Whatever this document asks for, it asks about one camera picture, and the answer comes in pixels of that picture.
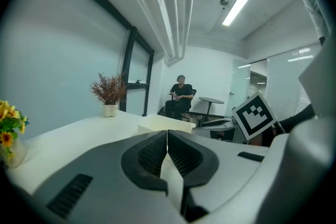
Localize black office chair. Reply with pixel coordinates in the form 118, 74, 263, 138
169, 89, 197, 120

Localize dried reddish plant white vase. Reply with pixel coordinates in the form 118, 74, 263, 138
89, 72, 128, 118

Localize person's right forearm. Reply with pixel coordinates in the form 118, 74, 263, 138
278, 103, 316, 134

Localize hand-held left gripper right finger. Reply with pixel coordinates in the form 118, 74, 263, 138
167, 130, 271, 223

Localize white ceiling pipes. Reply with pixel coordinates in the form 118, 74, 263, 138
107, 0, 196, 66

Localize sunflower bouquet in vase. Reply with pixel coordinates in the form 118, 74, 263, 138
0, 100, 29, 169

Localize round black side table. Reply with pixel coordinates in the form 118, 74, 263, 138
198, 97, 225, 120

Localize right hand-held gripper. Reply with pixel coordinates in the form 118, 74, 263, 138
192, 90, 286, 145

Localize person's grey shirt torso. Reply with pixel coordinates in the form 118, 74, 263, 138
293, 0, 331, 41

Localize long ceiling light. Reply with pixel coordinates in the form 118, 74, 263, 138
222, 0, 254, 26

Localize black window frame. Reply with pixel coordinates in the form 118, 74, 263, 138
44, 0, 155, 118

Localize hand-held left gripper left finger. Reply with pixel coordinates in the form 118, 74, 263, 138
13, 130, 187, 224

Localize frosted glass door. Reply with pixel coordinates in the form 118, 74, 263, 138
232, 59, 251, 118

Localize cream plastic organizer tray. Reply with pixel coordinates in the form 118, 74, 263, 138
137, 114, 196, 137

